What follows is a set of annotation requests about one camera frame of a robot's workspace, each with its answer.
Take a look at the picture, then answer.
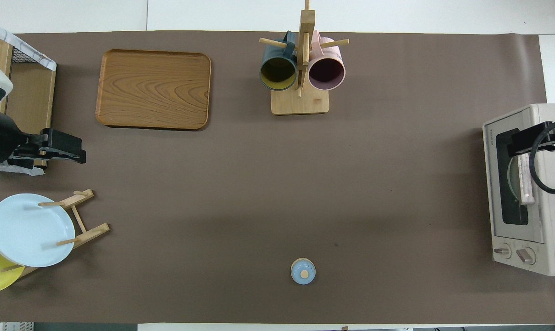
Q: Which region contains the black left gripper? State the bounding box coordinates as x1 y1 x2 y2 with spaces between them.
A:
6 128 87 170

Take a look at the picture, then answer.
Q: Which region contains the white toaster oven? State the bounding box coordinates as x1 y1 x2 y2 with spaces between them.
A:
483 103 555 276

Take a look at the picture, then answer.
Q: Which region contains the plain white cloth scrap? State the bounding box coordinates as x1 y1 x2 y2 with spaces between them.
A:
0 163 46 177

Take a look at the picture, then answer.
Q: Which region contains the wooden plate rack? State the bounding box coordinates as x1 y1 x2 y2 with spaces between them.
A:
2 188 110 279

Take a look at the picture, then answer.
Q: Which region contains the light blue plate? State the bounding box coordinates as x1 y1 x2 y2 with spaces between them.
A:
0 193 76 268

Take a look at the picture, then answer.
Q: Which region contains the white checked cloth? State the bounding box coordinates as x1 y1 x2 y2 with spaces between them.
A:
0 17 57 72

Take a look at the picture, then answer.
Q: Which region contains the wooden serving tray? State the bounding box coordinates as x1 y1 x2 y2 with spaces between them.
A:
95 49 212 131

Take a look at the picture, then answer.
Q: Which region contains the brown table mat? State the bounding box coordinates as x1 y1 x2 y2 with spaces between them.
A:
0 31 555 325

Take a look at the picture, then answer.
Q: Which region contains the pink mug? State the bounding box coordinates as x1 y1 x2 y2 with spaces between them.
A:
307 30 346 91

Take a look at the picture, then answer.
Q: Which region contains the dark blue mug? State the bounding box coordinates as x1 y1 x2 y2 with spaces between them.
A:
259 31 299 91

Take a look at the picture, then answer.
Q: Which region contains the wooden mug tree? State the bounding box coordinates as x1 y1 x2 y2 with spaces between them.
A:
259 0 350 115

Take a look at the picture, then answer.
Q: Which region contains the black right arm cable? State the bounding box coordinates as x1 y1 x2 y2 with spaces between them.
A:
529 116 555 194

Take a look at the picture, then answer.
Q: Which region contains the black wire basket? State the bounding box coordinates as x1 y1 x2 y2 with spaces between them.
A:
0 28 41 65

